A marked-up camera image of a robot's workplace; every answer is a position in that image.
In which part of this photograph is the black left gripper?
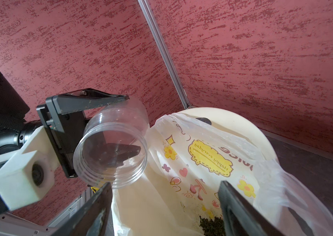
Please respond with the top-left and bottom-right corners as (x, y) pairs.
(37, 88), (141, 178)

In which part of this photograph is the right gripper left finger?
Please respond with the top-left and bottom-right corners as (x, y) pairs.
(52, 183), (113, 236)

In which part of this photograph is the red lid jar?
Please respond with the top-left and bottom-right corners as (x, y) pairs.
(73, 97), (150, 189)

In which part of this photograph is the dark tea leaves pile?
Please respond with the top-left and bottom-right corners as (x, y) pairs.
(200, 217), (225, 236)

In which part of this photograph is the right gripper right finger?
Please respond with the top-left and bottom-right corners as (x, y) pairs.
(218, 181), (282, 236)

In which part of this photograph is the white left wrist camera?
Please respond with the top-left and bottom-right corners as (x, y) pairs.
(0, 126), (60, 211)

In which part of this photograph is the cream plastic trash bin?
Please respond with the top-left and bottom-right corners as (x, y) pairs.
(111, 107), (279, 236)

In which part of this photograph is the white printed bin liner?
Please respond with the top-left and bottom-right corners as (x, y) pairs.
(112, 113), (333, 236)

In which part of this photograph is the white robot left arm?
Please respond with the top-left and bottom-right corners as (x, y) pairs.
(0, 72), (148, 236)

